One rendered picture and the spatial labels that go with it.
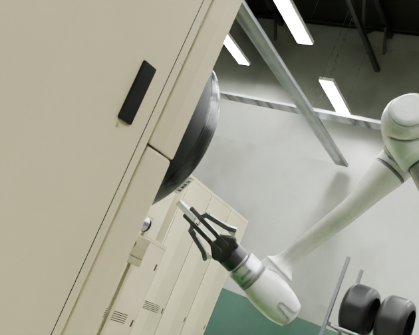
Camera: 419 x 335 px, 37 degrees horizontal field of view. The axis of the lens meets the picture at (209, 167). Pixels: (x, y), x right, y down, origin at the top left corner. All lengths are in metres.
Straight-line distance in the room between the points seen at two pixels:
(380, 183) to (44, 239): 1.21
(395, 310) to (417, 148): 5.46
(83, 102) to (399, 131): 1.01
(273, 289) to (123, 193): 1.01
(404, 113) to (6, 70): 1.11
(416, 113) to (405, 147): 0.09
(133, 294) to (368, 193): 5.19
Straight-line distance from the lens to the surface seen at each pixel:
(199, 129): 1.62
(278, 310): 1.71
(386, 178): 1.74
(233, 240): 1.70
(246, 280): 1.70
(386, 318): 6.95
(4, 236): 0.66
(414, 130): 1.55
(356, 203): 1.74
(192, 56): 0.80
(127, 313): 6.79
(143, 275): 6.78
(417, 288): 12.83
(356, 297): 7.09
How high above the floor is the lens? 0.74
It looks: 12 degrees up
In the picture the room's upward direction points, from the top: 23 degrees clockwise
